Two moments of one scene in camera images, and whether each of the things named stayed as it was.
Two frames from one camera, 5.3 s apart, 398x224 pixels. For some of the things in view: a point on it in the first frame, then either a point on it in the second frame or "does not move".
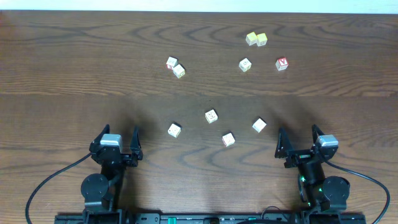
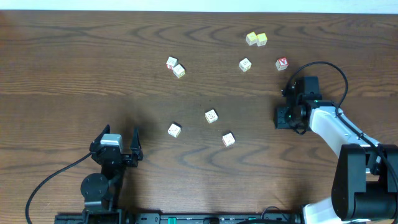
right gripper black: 299,156 to 279,119
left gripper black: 125,157 does not move
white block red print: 228,139 does not move
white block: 174,130 does not move
